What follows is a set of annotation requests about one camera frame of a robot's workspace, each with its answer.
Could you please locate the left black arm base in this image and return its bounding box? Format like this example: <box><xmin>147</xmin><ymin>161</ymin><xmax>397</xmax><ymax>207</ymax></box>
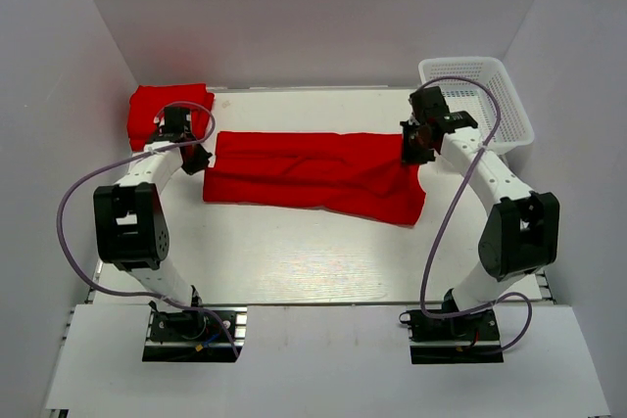
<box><xmin>142</xmin><ymin>307</ymin><xmax>247</xmax><ymax>363</ymax></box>

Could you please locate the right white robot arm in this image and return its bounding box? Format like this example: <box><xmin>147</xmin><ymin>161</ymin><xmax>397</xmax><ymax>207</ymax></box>
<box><xmin>401</xmin><ymin>81</ymin><xmax>560</xmax><ymax>339</ymax></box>

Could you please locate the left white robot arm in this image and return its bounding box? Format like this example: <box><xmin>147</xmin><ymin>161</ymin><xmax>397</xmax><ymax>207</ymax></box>
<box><xmin>93</xmin><ymin>101</ymin><xmax>212</xmax><ymax>339</ymax></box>

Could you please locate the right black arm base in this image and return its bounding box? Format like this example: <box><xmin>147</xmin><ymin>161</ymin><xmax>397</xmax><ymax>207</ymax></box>
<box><xmin>399</xmin><ymin>309</ymin><xmax>504</xmax><ymax>365</ymax></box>

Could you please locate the folded red t shirt stack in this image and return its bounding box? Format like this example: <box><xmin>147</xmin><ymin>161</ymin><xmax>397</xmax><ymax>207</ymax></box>
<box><xmin>126</xmin><ymin>83</ymin><xmax>215</xmax><ymax>153</ymax></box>

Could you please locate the white plastic basket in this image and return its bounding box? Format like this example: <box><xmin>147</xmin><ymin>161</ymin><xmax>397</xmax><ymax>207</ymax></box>
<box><xmin>418</xmin><ymin>56</ymin><xmax>535</xmax><ymax>155</ymax></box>

